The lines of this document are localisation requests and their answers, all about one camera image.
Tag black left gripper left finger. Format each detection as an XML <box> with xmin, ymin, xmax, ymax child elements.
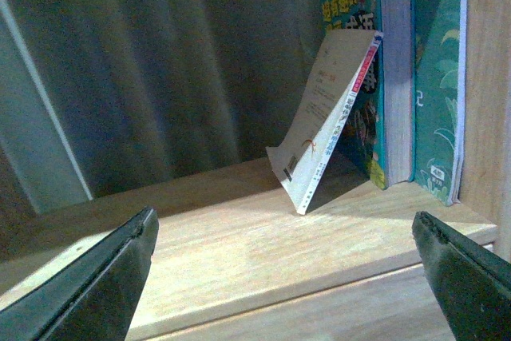
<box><xmin>1</xmin><ymin>208</ymin><xmax>159</xmax><ymax>340</ymax></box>

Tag dark green curtain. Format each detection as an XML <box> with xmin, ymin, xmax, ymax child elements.
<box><xmin>1</xmin><ymin>0</ymin><xmax>322</xmax><ymax>213</ymax></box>

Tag white book with red spine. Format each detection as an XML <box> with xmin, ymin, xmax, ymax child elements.
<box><xmin>266</xmin><ymin>29</ymin><xmax>384</xmax><ymax>215</ymax></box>

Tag green leaf cover thin book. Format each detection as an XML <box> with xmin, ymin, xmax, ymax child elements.
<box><xmin>414</xmin><ymin>0</ymin><xmax>468</xmax><ymax>206</ymax></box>

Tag teal cartoon cover thick book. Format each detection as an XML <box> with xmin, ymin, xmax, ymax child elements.
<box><xmin>319</xmin><ymin>0</ymin><xmax>414</xmax><ymax>189</ymax></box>

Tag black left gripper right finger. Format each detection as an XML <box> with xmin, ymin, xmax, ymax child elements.
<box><xmin>412</xmin><ymin>211</ymin><xmax>510</xmax><ymax>340</ymax></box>

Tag light wooden bookshelf cabinet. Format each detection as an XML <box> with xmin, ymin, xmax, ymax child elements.
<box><xmin>1</xmin><ymin>0</ymin><xmax>510</xmax><ymax>340</ymax></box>

